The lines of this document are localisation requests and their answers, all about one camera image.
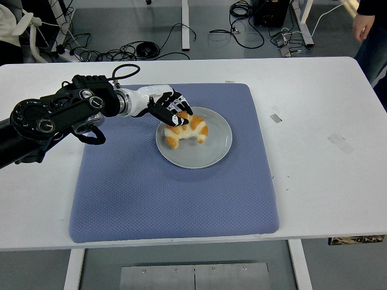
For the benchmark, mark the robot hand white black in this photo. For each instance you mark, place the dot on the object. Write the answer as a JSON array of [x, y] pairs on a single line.
[[145, 96]]

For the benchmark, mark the person's hand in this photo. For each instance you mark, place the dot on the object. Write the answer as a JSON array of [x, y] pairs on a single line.
[[362, 25]]

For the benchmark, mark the croissant bread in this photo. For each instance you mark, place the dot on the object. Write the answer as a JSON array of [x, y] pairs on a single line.
[[198, 130]]

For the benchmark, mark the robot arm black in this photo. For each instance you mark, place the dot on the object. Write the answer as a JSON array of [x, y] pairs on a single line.
[[60, 111]]

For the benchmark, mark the grey round plate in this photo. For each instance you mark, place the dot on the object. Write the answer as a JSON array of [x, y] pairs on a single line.
[[211, 151]]

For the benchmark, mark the person in dark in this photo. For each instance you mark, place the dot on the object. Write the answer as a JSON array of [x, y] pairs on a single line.
[[376, 54]]

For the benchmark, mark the white desk leg with foot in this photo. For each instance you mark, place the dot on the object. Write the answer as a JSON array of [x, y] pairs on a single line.
[[305, 21]]

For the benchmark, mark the grey foot pedal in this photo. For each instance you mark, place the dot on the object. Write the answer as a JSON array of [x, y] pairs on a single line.
[[284, 51]]

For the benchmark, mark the white power strip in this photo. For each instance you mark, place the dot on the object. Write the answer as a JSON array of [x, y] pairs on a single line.
[[65, 54]]

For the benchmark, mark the black equipment box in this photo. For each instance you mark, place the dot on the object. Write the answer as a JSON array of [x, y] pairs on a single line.
[[269, 12]]

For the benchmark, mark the blue quilted mat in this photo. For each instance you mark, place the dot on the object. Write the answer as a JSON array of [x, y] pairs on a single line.
[[151, 196]]

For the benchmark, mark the large clear tape piece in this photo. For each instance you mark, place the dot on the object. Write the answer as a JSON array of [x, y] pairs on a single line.
[[340, 143]]

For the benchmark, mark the white chair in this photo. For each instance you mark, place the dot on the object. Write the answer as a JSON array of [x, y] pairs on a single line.
[[32, 39]]

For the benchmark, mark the small grey tape piece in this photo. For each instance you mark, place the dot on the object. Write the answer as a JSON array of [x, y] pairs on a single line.
[[275, 118]]

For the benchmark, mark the person in white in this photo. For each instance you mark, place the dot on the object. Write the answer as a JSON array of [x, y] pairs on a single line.
[[6, 27]]

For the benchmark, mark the white table leg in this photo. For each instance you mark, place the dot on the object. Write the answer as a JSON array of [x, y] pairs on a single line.
[[73, 269], [300, 266]]

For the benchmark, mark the patterned panel under table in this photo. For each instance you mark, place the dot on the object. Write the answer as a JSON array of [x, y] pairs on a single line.
[[356, 240]]

